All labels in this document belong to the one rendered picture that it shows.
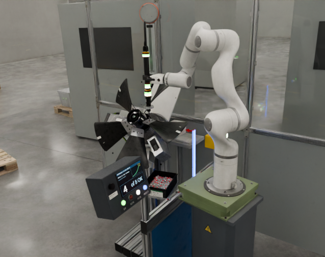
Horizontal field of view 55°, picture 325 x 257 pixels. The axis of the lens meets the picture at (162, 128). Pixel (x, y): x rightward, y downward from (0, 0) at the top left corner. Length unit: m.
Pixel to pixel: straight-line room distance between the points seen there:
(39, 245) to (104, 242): 0.57
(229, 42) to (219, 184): 0.71
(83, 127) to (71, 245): 2.50
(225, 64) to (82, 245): 2.09
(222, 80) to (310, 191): 1.41
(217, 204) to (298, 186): 1.19
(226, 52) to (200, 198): 0.72
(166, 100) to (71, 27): 2.70
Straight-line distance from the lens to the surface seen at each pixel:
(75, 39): 4.82
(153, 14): 2.72
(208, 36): 1.50
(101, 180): 1.32
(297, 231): 2.87
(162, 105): 2.43
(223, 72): 1.52
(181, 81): 1.87
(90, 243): 3.01
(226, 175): 1.63
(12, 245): 3.25
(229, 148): 1.56
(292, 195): 2.71
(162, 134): 2.00
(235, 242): 1.73
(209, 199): 1.60
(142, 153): 2.12
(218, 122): 1.48
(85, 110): 4.99
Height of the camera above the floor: 1.88
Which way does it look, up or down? 20 degrees down
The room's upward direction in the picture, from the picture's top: 2 degrees counter-clockwise
